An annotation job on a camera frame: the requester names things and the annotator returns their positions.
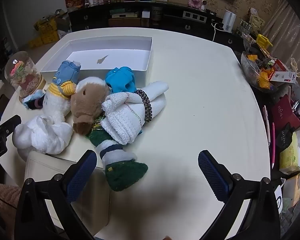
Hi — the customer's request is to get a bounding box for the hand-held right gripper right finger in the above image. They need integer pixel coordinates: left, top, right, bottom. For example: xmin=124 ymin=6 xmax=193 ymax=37
xmin=198 ymin=150 xmax=282 ymax=240

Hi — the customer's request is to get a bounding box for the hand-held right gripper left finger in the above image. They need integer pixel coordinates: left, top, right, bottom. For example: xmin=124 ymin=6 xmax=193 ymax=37
xmin=14 ymin=149 xmax=98 ymax=240

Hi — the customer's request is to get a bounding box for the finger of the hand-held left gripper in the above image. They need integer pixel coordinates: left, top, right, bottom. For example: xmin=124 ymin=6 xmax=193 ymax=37
xmin=0 ymin=115 xmax=22 ymax=137

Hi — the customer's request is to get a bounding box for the white plush doll body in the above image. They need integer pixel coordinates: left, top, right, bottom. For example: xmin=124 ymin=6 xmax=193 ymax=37
xmin=12 ymin=115 xmax=73 ymax=155

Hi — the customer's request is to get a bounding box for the light blue cloth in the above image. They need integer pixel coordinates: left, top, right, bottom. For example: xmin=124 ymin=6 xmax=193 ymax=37
xmin=22 ymin=90 xmax=47 ymax=105

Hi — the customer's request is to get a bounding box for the green white plush stocking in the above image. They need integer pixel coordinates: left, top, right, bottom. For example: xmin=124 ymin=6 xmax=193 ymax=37
xmin=86 ymin=127 xmax=148 ymax=192

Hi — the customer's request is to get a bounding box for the white plush duck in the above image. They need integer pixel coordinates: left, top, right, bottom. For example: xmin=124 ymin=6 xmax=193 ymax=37
xmin=44 ymin=60 xmax=82 ymax=123

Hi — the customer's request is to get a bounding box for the white knitted sock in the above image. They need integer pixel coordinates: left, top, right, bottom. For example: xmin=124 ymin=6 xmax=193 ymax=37
xmin=100 ymin=81 xmax=170 ymax=145

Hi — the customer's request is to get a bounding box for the brown plush toy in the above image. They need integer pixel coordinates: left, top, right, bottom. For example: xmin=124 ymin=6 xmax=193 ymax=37
xmin=70 ymin=77 xmax=109 ymax=135

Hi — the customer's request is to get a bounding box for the dark bead bracelet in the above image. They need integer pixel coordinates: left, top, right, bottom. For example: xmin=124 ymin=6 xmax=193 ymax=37
xmin=136 ymin=89 xmax=153 ymax=123

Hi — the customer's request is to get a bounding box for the white cardboard box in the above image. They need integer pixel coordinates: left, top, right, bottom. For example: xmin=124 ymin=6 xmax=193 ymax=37
xmin=40 ymin=36 xmax=153 ymax=84

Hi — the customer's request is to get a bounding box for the blue doll garment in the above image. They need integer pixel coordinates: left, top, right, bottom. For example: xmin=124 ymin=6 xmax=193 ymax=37
xmin=105 ymin=67 xmax=137 ymax=94

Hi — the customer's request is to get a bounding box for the pink knit garment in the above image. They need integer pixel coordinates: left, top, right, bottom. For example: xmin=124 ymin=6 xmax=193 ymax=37
xmin=0 ymin=180 xmax=23 ymax=230

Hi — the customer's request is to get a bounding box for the glass dome with flowers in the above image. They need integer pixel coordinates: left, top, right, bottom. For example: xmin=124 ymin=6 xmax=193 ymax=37
xmin=4 ymin=51 xmax=47 ymax=104

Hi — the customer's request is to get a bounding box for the pink pen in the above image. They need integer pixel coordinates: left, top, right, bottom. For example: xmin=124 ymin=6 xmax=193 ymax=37
xmin=272 ymin=122 xmax=276 ymax=169

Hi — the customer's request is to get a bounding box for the white pen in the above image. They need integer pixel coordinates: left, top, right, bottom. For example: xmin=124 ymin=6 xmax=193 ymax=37
xmin=263 ymin=105 xmax=271 ymax=147

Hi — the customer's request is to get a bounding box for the yellow tissue pack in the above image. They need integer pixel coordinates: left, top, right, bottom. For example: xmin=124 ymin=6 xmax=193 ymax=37
xmin=279 ymin=132 xmax=300 ymax=174

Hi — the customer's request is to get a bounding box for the black pouch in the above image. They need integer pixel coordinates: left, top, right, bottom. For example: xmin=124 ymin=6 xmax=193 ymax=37
xmin=277 ymin=122 xmax=294 ymax=153

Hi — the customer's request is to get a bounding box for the yellow plastic crate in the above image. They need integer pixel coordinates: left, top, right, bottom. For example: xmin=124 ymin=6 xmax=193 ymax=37
xmin=34 ymin=19 xmax=58 ymax=32
xmin=29 ymin=31 xmax=60 ymax=48

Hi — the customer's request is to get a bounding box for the dark red gift box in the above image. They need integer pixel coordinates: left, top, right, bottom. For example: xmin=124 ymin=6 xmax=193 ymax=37
xmin=271 ymin=96 xmax=300 ymax=130

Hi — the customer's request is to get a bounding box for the glass bowl of snacks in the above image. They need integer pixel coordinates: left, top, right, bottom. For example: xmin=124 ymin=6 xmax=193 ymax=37
xmin=241 ymin=51 xmax=288 ymax=93

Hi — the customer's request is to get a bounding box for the red white carton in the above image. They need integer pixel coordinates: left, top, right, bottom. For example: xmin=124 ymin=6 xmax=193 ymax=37
xmin=269 ymin=60 xmax=297 ymax=83

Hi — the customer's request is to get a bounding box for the black cabinet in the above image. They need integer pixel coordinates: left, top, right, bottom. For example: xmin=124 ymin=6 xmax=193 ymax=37
xmin=68 ymin=1 xmax=250 ymax=49

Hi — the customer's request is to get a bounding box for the yellow plastic toy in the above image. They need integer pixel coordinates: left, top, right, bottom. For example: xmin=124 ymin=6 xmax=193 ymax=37
xmin=256 ymin=34 xmax=273 ymax=49

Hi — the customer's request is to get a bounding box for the row of small glass bottles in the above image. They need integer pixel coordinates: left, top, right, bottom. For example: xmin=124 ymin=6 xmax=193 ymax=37
xmin=236 ymin=20 xmax=252 ymax=35

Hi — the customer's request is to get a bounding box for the brown wooden box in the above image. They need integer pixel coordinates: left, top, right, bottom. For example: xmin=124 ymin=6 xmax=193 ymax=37
xmin=109 ymin=17 xmax=142 ymax=27

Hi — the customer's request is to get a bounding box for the white humidifier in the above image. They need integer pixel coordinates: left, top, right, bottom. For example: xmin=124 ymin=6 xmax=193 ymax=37
xmin=223 ymin=9 xmax=237 ymax=33

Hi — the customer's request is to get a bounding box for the stack of books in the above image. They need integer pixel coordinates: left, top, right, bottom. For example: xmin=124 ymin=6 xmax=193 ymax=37
xmin=110 ymin=9 xmax=139 ymax=18

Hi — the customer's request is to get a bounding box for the beige curtain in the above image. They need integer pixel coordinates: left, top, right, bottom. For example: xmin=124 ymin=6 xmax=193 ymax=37
xmin=265 ymin=0 xmax=300 ymax=63

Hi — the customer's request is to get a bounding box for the dark canister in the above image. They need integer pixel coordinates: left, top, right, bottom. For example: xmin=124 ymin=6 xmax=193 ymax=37
xmin=151 ymin=6 xmax=164 ymax=25

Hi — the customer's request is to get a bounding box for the white cable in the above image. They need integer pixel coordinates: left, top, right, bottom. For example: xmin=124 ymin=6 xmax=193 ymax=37
xmin=212 ymin=22 xmax=224 ymax=42

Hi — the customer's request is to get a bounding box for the white triple switch panel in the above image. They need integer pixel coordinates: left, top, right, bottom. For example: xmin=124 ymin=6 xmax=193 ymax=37
xmin=182 ymin=11 xmax=207 ymax=22

